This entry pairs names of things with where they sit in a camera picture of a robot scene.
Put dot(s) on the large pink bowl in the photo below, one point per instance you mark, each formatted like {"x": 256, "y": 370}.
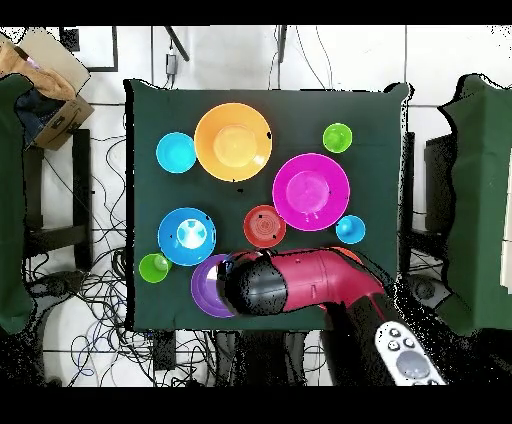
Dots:
{"x": 308, "y": 190}

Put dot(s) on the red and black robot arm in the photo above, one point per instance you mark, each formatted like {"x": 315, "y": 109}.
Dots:
{"x": 312, "y": 280}

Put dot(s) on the small red bowl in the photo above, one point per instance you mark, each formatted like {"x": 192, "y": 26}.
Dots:
{"x": 264, "y": 226}

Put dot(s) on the large orange bowl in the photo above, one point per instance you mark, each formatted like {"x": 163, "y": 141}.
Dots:
{"x": 233, "y": 144}

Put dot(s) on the purple bowl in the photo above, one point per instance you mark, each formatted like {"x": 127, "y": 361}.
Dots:
{"x": 204, "y": 288}

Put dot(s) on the medium blue bowl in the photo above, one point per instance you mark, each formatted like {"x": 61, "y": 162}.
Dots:
{"x": 168, "y": 240}

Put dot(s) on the blue cup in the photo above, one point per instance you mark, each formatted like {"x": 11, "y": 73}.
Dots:
{"x": 350, "y": 229}

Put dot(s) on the dark green table cloth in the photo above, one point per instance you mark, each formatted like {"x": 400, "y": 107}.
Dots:
{"x": 280, "y": 116}

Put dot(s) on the small light blue bowl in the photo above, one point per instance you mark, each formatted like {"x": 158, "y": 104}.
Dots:
{"x": 176, "y": 152}

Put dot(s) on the green cup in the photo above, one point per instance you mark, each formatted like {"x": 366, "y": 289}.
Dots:
{"x": 152, "y": 270}
{"x": 337, "y": 138}

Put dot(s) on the grey power adapter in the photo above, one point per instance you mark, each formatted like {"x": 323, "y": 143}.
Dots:
{"x": 171, "y": 64}

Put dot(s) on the black tripod leg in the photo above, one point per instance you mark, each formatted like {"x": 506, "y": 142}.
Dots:
{"x": 282, "y": 44}
{"x": 178, "y": 44}

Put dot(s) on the black side furniture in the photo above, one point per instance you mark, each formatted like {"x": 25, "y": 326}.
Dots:
{"x": 440, "y": 180}

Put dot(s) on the cardboard box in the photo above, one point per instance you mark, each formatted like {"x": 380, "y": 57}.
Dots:
{"x": 60, "y": 120}

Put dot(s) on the dark green hanging cloth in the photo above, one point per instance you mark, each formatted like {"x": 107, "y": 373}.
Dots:
{"x": 12, "y": 200}
{"x": 480, "y": 200}

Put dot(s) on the brown cloth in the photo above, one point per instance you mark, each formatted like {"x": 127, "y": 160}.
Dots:
{"x": 48, "y": 80}

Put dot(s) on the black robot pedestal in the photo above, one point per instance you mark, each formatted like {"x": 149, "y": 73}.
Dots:
{"x": 260, "y": 360}

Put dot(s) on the black stool frame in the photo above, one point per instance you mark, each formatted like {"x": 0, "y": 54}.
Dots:
{"x": 82, "y": 180}

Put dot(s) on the black square frame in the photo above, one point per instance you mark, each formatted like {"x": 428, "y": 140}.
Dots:
{"x": 115, "y": 52}

